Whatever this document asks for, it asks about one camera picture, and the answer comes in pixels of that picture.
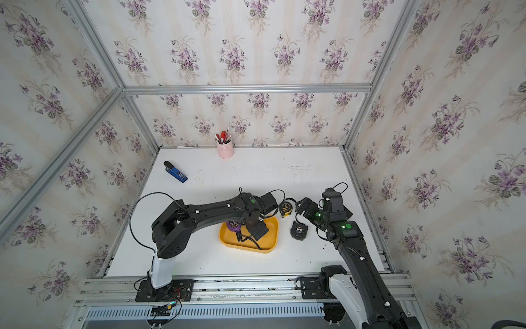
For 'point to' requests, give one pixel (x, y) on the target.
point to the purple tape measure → (234, 225)
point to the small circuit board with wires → (163, 310)
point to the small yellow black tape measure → (285, 209)
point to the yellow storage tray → (266, 243)
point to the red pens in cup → (224, 138)
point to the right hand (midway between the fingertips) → (306, 208)
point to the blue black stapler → (179, 175)
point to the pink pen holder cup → (225, 151)
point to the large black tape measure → (298, 230)
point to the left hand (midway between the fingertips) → (256, 229)
